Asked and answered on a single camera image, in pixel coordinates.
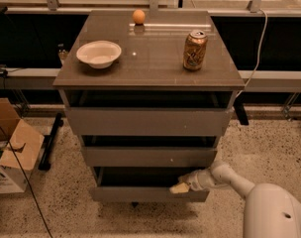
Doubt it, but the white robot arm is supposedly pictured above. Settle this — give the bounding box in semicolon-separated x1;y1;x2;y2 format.
169;161;301;238

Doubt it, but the black stand leg right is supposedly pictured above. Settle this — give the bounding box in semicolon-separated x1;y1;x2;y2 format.
234;99;249;126

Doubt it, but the golden soda can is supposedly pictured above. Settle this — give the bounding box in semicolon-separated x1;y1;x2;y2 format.
183;30;208;70

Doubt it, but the grey bottom drawer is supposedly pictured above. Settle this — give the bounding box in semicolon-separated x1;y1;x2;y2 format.
90;167;209;202

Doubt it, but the black floor cable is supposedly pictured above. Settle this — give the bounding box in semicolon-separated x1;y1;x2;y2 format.
0;113;53;238

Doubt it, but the black stand leg left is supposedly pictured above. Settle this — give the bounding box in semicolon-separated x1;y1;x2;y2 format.
39;113;63;171

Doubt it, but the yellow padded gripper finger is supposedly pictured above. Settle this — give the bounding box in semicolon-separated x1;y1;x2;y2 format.
169;182;190;194

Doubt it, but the grey drawer cabinet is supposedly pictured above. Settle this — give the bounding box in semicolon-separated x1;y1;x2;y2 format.
51;9;247;204

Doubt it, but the grey middle drawer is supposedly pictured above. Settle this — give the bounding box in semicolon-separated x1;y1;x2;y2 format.
82;147;217;168

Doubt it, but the grey top drawer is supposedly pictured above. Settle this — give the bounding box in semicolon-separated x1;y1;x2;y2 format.
65;107;232;136

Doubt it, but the grey drawer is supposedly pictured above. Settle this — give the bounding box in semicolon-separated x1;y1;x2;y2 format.
82;147;217;168
65;107;232;136
90;167;209;202

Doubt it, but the open cardboard box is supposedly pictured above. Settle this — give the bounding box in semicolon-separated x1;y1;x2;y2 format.
0;98;45;194

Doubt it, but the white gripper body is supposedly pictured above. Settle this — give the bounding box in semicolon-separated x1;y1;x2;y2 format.
178;170;218;191

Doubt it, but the black stand leg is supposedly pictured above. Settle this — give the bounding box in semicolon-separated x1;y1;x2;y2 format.
39;113;63;171
234;99;249;126

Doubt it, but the orange ball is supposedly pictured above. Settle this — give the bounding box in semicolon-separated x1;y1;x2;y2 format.
133;9;146;25

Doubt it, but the metal window frame rail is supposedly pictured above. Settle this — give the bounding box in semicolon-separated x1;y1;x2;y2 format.
0;0;301;18

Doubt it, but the white bowl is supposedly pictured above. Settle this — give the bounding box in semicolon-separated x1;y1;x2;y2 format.
76;41;122;69

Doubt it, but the white cable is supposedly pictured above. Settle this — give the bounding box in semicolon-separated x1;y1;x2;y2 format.
235;9;269;99

